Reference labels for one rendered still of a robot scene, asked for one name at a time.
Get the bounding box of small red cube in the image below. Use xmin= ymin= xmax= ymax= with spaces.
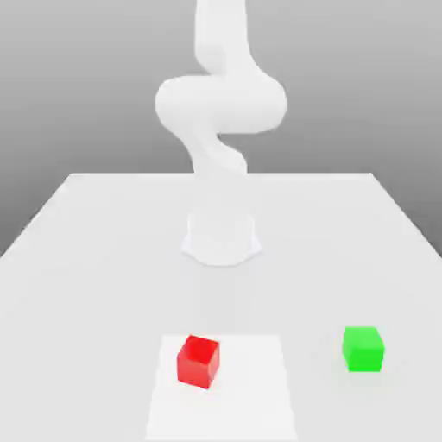
xmin=176 ymin=334 xmax=221 ymax=390

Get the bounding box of small green cube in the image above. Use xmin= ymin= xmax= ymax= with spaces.
xmin=342 ymin=325 xmax=385 ymax=373

